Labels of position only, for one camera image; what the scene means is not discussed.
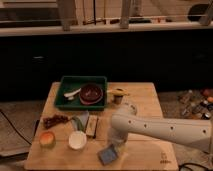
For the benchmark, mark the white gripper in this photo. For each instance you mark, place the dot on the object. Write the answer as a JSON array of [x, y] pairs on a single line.
[[116, 138]]

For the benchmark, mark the blue sponge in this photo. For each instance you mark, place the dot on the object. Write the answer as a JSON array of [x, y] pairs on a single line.
[[107, 155]]

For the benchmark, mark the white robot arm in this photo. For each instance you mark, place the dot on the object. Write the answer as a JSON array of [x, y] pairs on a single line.
[[196, 134]]

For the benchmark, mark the wooden block with black edge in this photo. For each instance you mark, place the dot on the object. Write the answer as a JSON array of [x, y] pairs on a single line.
[[91, 125]]

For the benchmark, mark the grey green cloth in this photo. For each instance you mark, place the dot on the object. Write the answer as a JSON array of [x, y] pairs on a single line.
[[79, 122]]

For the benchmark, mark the dark red bowl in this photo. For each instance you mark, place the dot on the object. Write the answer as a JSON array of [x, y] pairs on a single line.
[[90, 94]]

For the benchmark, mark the white brush in tray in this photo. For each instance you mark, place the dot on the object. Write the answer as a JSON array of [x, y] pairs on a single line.
[[72, 94]]

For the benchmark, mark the orange round cup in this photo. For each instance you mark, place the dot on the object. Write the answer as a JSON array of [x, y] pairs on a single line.
[[47, 139]]

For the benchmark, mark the brown grape bunch toy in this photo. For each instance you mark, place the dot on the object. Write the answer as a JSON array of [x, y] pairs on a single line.
[[49, 122]]

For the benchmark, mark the green plastic tray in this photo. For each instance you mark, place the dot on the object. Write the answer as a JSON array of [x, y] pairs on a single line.
[[72, 83]]

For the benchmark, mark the bottles pile on floor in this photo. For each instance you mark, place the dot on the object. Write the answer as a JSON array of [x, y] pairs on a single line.
[[197, 104]]

